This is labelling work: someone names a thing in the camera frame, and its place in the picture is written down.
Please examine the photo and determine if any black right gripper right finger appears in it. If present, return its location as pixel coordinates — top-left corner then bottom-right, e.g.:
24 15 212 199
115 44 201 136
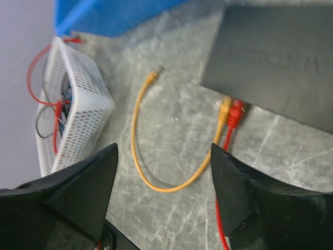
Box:
211 144 332 249

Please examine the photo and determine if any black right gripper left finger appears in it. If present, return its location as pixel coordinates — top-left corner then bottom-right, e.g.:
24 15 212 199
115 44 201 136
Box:
1 144 119 249

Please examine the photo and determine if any red ethernet cable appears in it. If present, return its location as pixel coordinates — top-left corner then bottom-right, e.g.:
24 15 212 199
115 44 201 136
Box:
27 36 84 154
214 98 247 250

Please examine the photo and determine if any yellow ethernet cable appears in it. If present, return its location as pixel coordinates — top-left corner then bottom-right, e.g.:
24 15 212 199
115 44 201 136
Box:
130 66 234 194

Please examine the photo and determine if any white perforated plastic basket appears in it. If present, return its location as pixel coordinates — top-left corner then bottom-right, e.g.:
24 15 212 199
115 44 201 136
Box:
35 36 114 177

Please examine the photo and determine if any blue plastic bin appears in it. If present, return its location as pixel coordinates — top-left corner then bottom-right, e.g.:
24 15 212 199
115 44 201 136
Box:
54 0 183 37

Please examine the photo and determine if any black cable bundle in basket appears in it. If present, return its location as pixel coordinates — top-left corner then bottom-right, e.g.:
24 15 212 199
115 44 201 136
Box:
35 104 71 139

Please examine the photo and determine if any black network switch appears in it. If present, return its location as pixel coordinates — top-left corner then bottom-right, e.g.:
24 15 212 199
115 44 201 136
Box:
201 4 332 133

